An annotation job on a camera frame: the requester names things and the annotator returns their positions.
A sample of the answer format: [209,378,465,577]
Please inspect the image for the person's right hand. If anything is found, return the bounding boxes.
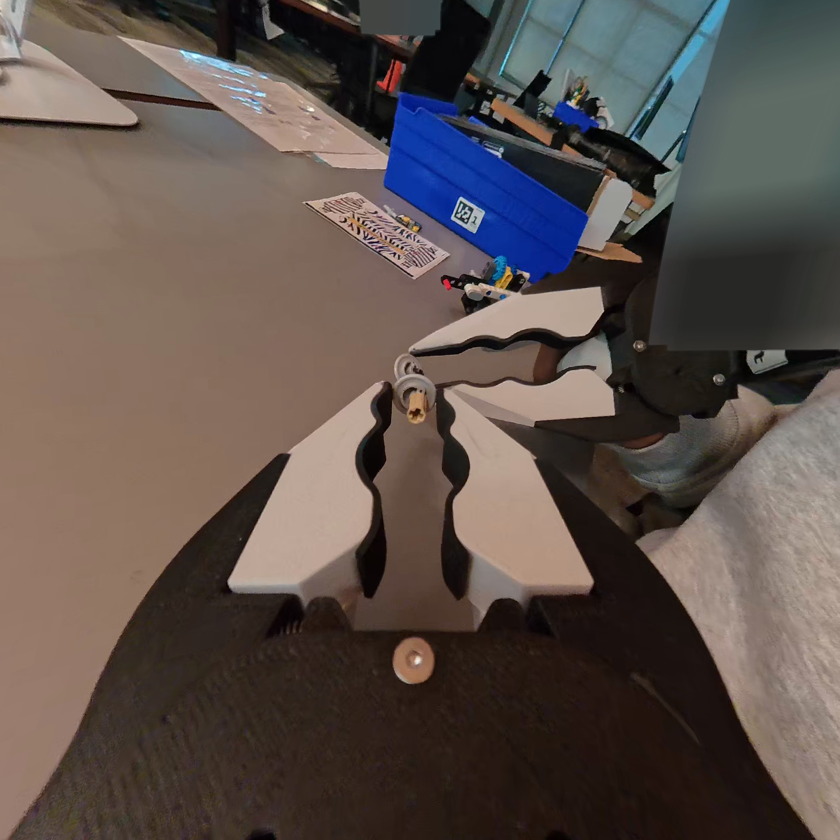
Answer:
[533,341,568,388]

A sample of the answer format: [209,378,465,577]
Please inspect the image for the striped sticker sheet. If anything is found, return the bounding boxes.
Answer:
[302,191,452,281]

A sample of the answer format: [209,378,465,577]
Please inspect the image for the small blue bin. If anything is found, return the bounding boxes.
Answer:
[553,100,601,133]

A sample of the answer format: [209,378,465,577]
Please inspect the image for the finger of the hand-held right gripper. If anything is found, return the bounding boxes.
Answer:
[437,367,618,431]
[408,287,605,359]

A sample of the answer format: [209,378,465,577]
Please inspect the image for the printed instruction sheets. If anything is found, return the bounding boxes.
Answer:
[117,35,389,171]

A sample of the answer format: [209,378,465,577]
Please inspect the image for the grey lego wheel tan axle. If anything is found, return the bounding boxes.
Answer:
[394,375,437,427]

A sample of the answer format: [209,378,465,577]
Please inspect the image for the black lego set box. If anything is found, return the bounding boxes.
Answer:
[436,114,635,252]

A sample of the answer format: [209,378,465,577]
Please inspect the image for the white monitor stand base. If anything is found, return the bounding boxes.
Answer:
[0,0,140,128]

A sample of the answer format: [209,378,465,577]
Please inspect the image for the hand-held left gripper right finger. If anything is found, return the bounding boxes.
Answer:
[435,387,595,621]

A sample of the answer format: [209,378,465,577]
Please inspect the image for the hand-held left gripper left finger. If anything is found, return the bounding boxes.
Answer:
[227,381,392,611]

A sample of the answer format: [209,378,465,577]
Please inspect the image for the multicoloured lego assembly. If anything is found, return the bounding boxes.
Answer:
[441,256,531,315]

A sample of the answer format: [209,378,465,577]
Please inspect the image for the wooden table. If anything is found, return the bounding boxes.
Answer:
[465,73,658,212]

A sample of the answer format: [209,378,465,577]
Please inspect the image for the blue plastic bin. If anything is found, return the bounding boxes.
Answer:
[383,91,590,282]

